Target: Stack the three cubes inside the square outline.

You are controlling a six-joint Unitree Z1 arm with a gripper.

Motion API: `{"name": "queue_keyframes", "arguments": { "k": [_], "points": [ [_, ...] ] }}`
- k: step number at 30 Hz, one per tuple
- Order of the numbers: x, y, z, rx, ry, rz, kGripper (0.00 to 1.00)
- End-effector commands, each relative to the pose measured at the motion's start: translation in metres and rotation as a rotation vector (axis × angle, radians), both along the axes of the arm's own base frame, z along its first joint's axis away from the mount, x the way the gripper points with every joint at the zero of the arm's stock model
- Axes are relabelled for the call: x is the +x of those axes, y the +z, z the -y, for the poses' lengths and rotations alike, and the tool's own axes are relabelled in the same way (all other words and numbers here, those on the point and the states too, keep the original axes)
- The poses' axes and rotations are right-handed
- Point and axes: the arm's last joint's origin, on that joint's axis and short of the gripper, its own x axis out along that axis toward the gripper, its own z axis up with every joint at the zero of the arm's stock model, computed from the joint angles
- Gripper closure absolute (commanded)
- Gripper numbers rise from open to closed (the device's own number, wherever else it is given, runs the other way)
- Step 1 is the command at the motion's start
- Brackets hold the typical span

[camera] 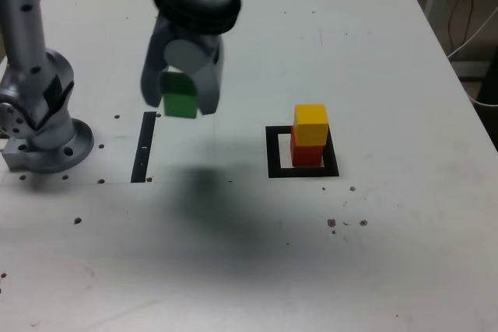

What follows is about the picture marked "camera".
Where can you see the black tape strip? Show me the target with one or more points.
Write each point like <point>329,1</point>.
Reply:
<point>143,145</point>

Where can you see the yellow cube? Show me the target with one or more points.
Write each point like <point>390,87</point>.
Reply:
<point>311,126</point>

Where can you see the black tape square outline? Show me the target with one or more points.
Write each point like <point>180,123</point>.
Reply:
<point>274,153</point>

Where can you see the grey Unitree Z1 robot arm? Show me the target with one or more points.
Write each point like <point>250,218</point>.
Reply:
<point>39,114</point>

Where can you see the green cube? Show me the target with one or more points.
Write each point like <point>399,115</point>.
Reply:
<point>179,103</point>

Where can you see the red cube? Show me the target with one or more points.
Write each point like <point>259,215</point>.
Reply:
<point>307,156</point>

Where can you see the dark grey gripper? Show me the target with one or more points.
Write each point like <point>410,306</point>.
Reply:
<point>216,48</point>

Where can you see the grey flat box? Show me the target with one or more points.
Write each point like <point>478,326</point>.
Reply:
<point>468,70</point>

